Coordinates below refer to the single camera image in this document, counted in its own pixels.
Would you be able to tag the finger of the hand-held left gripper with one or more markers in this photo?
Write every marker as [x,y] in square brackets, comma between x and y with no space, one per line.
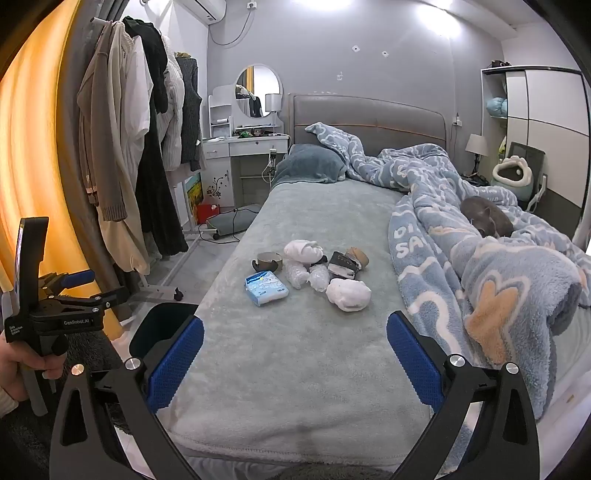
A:
[78,278]
[108,299]

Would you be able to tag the orange curtain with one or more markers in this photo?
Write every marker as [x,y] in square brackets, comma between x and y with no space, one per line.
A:
[32,161]

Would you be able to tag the bed with grey headboard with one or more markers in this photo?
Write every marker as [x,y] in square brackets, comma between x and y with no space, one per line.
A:
[314,221]

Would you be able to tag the white desktop shelf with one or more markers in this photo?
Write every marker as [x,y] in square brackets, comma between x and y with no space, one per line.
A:
[219,104]

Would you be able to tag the blue plush toy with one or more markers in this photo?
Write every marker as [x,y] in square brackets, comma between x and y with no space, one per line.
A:
[497,106]

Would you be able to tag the brown striped zip jacket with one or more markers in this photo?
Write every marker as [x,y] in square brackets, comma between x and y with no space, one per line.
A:
[87,138]

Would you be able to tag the tan tape roll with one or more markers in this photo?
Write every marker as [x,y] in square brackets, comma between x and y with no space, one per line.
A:
[361,257]

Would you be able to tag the grey cat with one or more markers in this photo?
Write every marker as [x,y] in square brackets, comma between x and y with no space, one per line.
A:
[485,214]

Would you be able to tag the white puffer jacket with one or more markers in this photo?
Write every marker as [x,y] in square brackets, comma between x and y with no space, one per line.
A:
[171,129]

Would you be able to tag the grey-blue pillow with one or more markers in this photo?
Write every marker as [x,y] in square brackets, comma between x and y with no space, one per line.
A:
[309,164]

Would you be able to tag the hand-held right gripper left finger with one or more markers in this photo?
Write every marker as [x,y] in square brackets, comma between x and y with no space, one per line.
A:
[178,364]

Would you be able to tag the dark teal waste bin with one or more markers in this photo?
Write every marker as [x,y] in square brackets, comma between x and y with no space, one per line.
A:
[161,323]

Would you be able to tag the black chair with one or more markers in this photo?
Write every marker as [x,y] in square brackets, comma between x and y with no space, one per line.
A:
[528,153]

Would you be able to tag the person's left hand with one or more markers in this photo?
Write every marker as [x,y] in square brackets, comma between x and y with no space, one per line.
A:
[11,369]

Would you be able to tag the blue tissue packet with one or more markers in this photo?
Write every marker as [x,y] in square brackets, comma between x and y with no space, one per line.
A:
[266,288]

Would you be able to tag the cosmetics clutter pile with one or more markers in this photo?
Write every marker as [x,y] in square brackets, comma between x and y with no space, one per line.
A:
[251,133]

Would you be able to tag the blue printed fleece blanket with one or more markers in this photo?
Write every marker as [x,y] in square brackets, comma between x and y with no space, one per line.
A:
[508,277]

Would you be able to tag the white wardrobe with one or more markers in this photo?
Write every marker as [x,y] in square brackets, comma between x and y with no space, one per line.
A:
[545,115]

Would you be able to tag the small landscape painting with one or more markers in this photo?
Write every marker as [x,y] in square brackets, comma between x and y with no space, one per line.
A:
[194,189]

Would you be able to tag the green and white pet bed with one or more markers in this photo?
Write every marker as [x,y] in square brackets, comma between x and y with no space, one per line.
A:
[508,185]

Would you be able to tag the white dressing table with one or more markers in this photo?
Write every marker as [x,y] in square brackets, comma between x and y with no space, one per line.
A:
[244,147]

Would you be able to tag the dark bag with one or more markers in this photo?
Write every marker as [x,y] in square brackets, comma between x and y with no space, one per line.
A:
[500,64]

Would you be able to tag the red box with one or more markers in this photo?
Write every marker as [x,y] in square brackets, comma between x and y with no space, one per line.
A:
[205,213]

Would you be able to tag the grey curtain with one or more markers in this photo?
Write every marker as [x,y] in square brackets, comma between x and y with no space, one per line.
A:
[69,207]

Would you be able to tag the white shirt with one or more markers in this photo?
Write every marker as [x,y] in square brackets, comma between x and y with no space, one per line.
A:
[138,92]

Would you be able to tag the person's left forearm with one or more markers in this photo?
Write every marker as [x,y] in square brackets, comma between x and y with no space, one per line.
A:
[5,404]

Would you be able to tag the black fleece coat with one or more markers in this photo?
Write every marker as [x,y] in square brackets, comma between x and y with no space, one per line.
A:
[157,194]

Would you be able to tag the clear bubble wrap roll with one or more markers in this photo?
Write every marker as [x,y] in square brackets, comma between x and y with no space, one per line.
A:
[318,279]
[295,274]

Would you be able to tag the grey floor cushion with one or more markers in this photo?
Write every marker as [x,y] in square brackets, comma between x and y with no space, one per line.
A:
[231,222]

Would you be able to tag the black and white package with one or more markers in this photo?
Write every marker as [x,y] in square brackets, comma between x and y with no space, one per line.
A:
[344,266]

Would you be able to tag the taupe knit sweater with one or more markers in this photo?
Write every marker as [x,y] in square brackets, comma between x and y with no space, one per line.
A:
[110,180]

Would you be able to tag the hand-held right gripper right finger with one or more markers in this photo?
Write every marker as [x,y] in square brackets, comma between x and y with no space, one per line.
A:
[413,360]

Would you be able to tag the bedside lamp with shade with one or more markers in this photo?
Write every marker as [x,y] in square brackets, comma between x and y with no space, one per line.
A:
[475,144]

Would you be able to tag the white table lamp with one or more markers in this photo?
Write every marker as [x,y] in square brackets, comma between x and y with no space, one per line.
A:
[272,102]

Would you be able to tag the round mirror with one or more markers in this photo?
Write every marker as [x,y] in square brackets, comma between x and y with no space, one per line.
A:
[267,83]

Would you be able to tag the white air conditioner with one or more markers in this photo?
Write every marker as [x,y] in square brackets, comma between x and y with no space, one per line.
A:
[203,7]

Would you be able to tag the white clothes rack base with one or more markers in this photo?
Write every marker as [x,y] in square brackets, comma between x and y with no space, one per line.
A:
[157,290]

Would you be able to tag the grey knit vest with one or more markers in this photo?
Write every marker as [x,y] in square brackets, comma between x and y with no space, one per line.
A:
[189,106]

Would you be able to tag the white paper ball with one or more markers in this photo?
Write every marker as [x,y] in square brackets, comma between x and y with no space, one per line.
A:
[348,295]
[302,251]

